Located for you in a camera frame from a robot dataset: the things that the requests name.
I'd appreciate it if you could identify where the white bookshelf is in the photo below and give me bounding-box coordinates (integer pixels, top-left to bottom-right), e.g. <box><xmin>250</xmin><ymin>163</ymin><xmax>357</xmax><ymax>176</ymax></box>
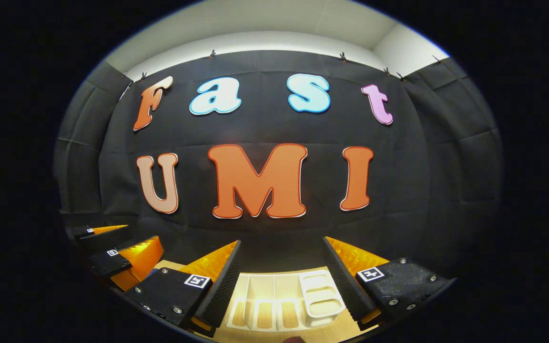
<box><xmin>226</xmin><ymin>269</ymin><xmax>346</xmax><ymax>332</ymax></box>

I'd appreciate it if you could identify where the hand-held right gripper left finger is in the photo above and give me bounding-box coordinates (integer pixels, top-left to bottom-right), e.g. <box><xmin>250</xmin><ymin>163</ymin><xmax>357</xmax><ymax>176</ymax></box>
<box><xmin>124</xmin><ymin>240</ymin><xmax>243</xmax><ymax>338</ymax></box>

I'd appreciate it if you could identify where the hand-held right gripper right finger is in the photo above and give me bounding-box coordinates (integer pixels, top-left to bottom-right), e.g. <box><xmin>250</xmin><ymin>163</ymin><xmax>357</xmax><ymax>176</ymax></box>
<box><xmin>322</xmin><ymin>236</ymin><xmax>457</xmax><ymax>332</ymax></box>

